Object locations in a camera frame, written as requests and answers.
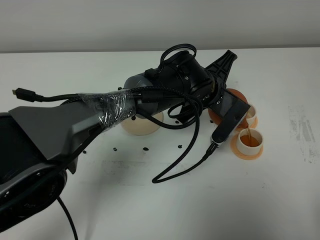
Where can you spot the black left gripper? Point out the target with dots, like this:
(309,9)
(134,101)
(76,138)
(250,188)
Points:
(184,74)

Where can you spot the brown clay teapot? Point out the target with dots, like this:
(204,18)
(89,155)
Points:
(217,119)

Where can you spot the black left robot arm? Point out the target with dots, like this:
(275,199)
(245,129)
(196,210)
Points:
(40,145)

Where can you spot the beige round teapot coaster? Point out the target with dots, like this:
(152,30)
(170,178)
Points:
(139,126)

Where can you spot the white far teacup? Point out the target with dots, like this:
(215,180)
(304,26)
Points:
(251,114)

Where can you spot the white teacup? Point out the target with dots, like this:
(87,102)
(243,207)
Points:
(251,114)
(249,142)

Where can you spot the orange far saucer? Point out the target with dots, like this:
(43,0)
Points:
(253,125)

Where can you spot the orange saucer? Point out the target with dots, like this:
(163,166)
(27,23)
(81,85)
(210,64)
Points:
(239,154)
(253,125)

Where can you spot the orange near saucer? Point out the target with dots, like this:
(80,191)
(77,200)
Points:
(239,154)

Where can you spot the white near teacup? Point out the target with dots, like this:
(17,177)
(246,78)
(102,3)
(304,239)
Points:
(249,142)

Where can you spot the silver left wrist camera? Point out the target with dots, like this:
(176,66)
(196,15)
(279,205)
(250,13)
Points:
(232,110)

